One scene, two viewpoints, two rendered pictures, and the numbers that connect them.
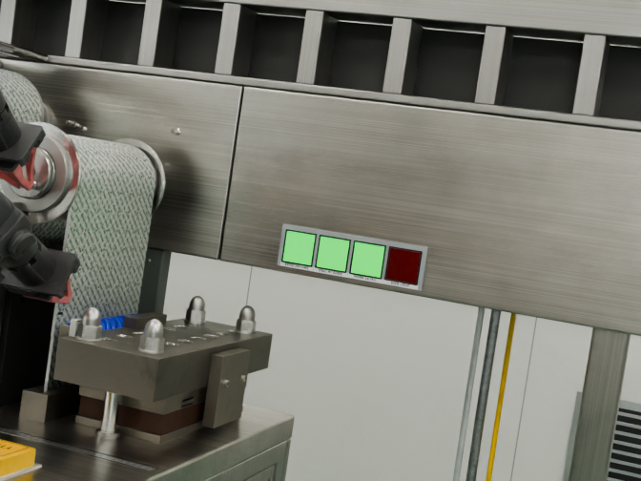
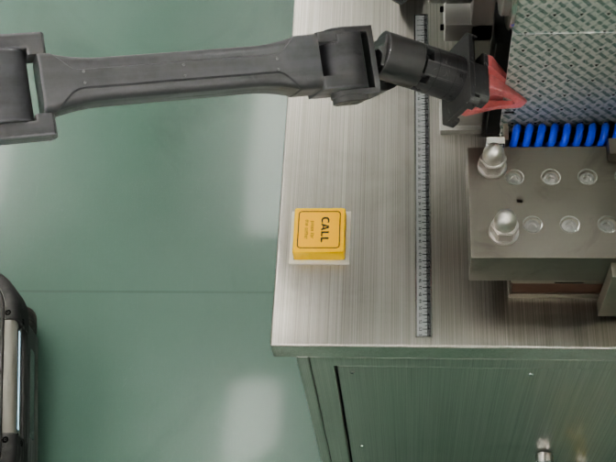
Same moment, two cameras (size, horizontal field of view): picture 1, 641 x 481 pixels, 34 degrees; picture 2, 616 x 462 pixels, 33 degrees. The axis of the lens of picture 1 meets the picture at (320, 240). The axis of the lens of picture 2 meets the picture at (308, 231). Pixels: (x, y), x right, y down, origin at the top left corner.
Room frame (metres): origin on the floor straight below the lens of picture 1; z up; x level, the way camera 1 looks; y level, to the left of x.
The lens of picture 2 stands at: (1.11, -0.34, 2.13)
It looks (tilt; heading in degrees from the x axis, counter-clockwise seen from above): 60 degrees down; 82
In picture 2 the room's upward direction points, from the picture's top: 10 degrees counter-clockwise
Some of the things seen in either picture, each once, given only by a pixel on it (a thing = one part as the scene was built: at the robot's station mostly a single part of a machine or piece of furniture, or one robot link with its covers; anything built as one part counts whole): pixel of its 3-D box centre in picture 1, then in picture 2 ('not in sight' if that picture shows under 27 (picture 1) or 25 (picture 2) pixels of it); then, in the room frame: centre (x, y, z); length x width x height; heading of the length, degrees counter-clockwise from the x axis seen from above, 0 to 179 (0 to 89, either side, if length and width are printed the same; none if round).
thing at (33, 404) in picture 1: (88, 392); not in sight; (1.60, 0.32, 0.92); 0.28 x 0.04 x 0.04; 160
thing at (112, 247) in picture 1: (104, 271); (604, 81); (1.60, 0.32, 1.11); 0.23 x 0.01 x 0.18; 160
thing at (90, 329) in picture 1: (91, 323); (493, 157); (1.45, 0.30, 1.05); 0.04 x 0.04 x 0.04
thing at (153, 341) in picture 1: (153, 335); (504, 223); (1.43, 0.21, 1.05); 0.04 x 0.04 x 0.04
